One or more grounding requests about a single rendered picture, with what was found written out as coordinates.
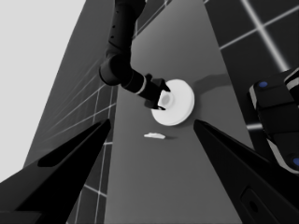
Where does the large thick white disc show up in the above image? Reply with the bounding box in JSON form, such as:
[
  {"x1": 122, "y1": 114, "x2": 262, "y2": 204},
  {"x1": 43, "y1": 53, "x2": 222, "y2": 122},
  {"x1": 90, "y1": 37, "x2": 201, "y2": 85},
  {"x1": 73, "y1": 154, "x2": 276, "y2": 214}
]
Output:
[{"x1": 151, "y1": 78, "x2": 196, "y2": 127}]

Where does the small thin white T-shaped piece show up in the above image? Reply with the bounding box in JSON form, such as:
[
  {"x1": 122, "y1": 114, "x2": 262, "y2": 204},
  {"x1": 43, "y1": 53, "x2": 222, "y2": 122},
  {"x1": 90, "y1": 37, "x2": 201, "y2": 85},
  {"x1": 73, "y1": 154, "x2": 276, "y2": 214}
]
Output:
[{"x1": 143, "y1": 132, "x2": 166, "y2": 140}]

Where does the dark robot body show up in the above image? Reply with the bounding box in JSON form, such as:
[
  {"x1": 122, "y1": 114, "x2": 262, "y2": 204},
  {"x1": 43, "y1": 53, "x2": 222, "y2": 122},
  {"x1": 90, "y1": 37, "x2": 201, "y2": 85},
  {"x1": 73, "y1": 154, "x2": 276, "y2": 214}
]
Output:
[{"x1": 248, "y1": 66, "x2": 299, "y2": 175}]

